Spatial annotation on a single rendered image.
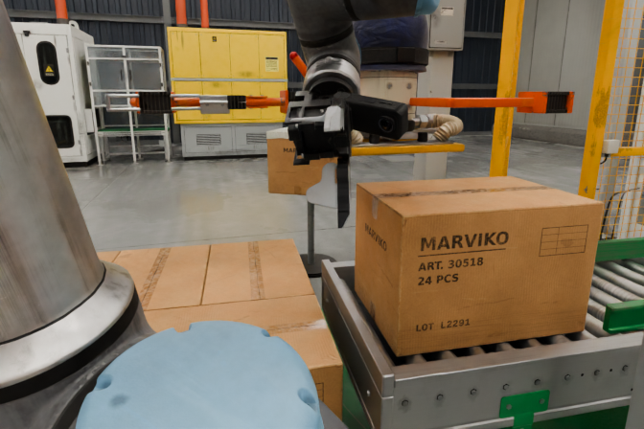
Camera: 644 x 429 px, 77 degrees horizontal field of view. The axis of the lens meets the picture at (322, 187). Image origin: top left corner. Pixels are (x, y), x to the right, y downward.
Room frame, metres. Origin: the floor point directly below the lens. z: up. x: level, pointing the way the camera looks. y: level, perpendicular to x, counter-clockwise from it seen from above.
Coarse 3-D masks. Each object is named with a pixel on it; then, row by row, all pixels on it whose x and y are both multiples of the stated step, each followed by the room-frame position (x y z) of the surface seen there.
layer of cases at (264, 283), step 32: (128, 256) 1.70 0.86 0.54; (160, 256) 1.70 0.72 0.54; (192, 256) 1.70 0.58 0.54; (224, 256) 1.70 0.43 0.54; (256, 256) 1.70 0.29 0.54; (288, 256) 1.70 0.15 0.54; (160, 288) 1.38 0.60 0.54; (192, 288) 1.38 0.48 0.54; (224, 288) 1.38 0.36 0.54; (256, 288) 1.38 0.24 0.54; (288, 288) 1.38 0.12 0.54; (160, 320) 1.16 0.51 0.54; (192, 320) 1.16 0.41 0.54; (224, 320) 1.16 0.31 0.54; (256, 320) 1.16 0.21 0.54; (288, 320) 1.16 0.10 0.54; (320, 320) 1.16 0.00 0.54; (320, 352) 1.00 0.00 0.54; (320, 384) 0.94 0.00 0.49
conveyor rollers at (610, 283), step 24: (600, 264) 1.64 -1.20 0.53; (624, 264) 1.63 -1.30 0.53; (600, 288) 1.42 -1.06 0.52; (624, 288) 1.43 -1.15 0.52; (360, 312) 1.20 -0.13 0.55; (600, 312) 1.22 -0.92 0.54; (552, 336) 1.08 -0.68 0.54; (576, 336) 1.09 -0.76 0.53; (600, 336) 1.11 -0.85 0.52; (408, 360) 0.98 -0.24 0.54
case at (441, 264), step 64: (384, 192) 1.21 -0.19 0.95; (448, 192) 1.21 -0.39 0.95; (512, 192) 1.21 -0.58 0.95; (384, 256) 1.08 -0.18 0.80; (448, 256) 1.00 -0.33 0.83; (512, 256) 1.04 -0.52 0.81; (576, 256) 1.08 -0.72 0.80; (384, 320) 1.06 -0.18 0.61; (448, 320) 1.00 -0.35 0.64; (512, 320) 1.04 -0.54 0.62; (576, 320) 1.09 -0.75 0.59
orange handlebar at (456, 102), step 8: (248, 96) 1.03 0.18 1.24; (256, 96) 1.04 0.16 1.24; (264, 96) 1.04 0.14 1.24; (176, 104) 0.99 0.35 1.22; (184, 104) 0.99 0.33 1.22; (192, 104) 1.00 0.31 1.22; (248, 104) 1.04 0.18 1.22; (256, 104) 1.04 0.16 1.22; (264, 104) 1.05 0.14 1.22; (272, 104) 1.05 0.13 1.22; (280, 104) 1.06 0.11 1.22; (416, 104) 1.06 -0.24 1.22; (424, 104) 1.02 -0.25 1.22; (432, 104) 0.98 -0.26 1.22; (440, 104) 0.95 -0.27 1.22; (448, 104) 0.93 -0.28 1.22; (456, 104) 0.92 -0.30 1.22; (464, 104) 0.93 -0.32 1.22; (472, 104) 0.93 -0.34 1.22; (480, 104) 0.94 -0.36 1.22; (488, 104) 0.95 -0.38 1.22; (496, 104) 0.95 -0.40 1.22; (504, 104) 0.96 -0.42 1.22; (512, 104) 0.96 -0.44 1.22; (520, 104) 0.97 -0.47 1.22; (528, 104) 0.98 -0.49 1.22
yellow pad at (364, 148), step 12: (420, 132) 1.09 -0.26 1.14; (360, 144) 1.04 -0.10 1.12; (372, 144) 1.04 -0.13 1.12; (384, 144) 1.04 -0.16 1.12; (396, 144) 1.04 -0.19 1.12; (408, 144) 1.05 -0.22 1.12; (420, 144) 1.06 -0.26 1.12; (432, 144) 1.07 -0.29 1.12; (444, 144) 1.08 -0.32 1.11; (456, 144) 1.08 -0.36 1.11
